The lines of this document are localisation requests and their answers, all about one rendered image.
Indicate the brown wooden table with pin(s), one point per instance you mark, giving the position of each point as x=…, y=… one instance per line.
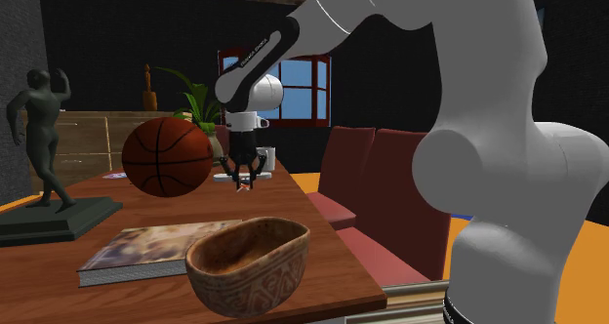
x=157, y=210

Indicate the dark human figure statue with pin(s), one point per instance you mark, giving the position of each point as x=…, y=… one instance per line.
x=44, y=123

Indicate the red framed window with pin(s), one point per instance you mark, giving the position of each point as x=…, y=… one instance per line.
x=304, y=92

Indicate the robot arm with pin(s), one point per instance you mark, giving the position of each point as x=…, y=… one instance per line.
x=495, y=180

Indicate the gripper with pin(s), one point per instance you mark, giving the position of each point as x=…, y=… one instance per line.
x=243, y=144

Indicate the book with pale cover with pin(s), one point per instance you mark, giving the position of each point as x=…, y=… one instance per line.
x=142, y=247

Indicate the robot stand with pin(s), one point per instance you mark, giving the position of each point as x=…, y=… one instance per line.
x=409, y=300

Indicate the brown patterned bowl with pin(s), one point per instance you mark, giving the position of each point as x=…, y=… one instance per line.
x=257, y=275

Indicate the small red white object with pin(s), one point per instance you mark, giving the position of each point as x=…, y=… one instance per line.
x=244, y=187

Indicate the orange basketball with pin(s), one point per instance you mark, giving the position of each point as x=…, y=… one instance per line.
x=166, y=156

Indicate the green potted plant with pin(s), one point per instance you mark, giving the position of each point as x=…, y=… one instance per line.
x=199, y=99

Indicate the brown wooden figure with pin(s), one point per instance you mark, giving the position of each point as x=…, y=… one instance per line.
x=150, y=97

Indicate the blue white flat disc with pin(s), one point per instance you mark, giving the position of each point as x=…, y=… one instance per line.
x=114, y=175

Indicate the white mug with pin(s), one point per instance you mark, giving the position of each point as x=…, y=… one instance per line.
x=268, y=159

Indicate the wooden sideboard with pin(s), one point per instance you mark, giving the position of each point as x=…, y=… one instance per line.
x=81, y=137

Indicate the red chair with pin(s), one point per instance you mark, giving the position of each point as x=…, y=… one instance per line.
x=399, y=204
x=345, y=161

